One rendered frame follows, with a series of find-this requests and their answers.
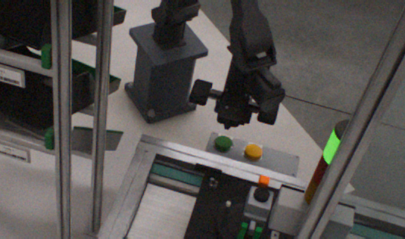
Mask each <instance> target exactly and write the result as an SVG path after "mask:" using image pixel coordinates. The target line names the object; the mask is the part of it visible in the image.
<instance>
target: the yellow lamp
mask: <svg viewBox="0 0 405 239"><path fill-rule="evenodd" d="M317 188H318V184H317V183H315V181H314V178H313V177H312V179H311V180H310V183H309V184H308V186H307V189H306V191H305V193H304V199H305V201H306V203H307V204H308V205H310V203H311V201H312V199H313V196H314V194H315V193H316V189H317Z"/></svg>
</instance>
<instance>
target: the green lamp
mask: <svg viewBox="0 0 405 239"><path fill-rule="evenodd" d="M338 143H339V140H338V139H337V137H336V136H335V131H334V130H333V132H332V135H331V137H330V139H329V140H328V142H327V145H326V148H325V150H324V152H323V156H324V159H325V161H326V162H327V163H328V164H329V163H330V162H331V159H332V157H333V155H334V152H335V150H336V148H337V146H338Z"/></svg>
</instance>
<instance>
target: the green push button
mask: <svg viewBox="0 0 405 239"><path fill-rule="evenodd" d="M215 146H216V148H217V149H218V150H220V151H229V150H230V149H231V148H232V140H231V139H230V138H228V137H226V136H219V137H217V138H216V141H215Z"/></svg>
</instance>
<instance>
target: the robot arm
mask: <svg viewBox="0 0 405 239"><path fill-rule="evenodd" d="M230 2H231V7H232V20H231V23H230V25H229V37H230V45H227V49H228V51H229V52H230V53H231V54H232V59H231V62H230V65H229V71H228V74H227V77H226V84H225V87H224V91H222V92H221V91H217V89H214V88H212V85H213V83H212V82H207V81H204V80H201V79H197V80H195V83H194V85H193V88H192V89H191V92H190V95H189V98H188V101H189V102H190V103H193V104H197V105H201V106H205V105H206V104H207V99H208V98H210V99H214V100H217V101H216V106H215V108H214V112H215V113H218V114H217V122H218V123H219V124H224V127H225V129H227V130H229V129H230V128H231V127H233V128H236V127H239V125H241V126H243V125H244V124H250V120H251V116H252V113H255V114H258V116H257V120H258V121H259V122H261V123H264V124H267V125H271V126H273V125H274V124H275V121H276V116H278V112H279V106H280V104H281V103H282V100H283V99H284V97H285V90H284V88H283V87H282V86H281V82H280V81H279V79H278V78H276V77H274V75H273V74H271V72H270V71H269V69H270V66H272V65H275V64H277V59H276V54H277V52H276V50H275V46H274V43H273V34H272V32H271V29H270V27H269V21H268V19H267V18H266V17H264V15H263V13H262V12H261V11H260V9H259V6H258V1H257V0H230ZM200 7H201V6H200V3H199V2H198V0H162V1H161V3H160V7H156V8H153V9H151V18H152V19H153V20H154V22H155V23H156V24H155V25H154V32H153V33H152V34H151V35H152V37H153V39H154V41H155V42H156V43H157V44H158V45H159V46H160V48H161V49H162V50H163V51H166V50H169V49H173V48H178V46H182V45H186V41H185V40H184V39H183V38H184V32H185V23H186V21H192V20H193V18H195V17H197V16H198V11H199V9H200ZM263 52H265V53H266V56H262V57H258V56H257V54H259V53H263ZM252 99H254V102H255V103H254V102H252Z"/></svg>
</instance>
